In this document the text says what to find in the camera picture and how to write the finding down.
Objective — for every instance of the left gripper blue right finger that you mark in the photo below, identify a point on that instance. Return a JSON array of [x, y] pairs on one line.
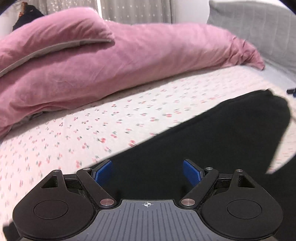
[[192, 172]]

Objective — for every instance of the pink velvet pillow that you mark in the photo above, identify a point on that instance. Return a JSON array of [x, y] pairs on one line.
[[51, 33]]

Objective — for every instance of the pink velvet duvet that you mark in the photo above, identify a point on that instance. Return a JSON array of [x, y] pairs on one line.
[[140, 54]]

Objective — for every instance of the grey quilted headboard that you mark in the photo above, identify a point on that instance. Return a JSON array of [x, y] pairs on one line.
[[270, 28]]

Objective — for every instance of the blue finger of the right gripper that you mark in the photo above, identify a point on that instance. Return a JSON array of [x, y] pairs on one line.
[[291, 91]]

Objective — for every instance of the black fleece pants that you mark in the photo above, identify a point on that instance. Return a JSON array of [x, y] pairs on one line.
[[239, 133]]

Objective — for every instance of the cherry print bed sheet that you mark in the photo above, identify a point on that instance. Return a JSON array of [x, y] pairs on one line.
[[72, 139]]

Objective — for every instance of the grey star curtain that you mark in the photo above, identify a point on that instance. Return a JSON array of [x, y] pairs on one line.
[[122, 11]]

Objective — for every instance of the dark clothing pile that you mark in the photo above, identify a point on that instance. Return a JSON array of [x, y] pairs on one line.
[[28, 14]]

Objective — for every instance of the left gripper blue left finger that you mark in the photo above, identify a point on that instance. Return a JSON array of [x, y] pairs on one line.
[[102, 172]]

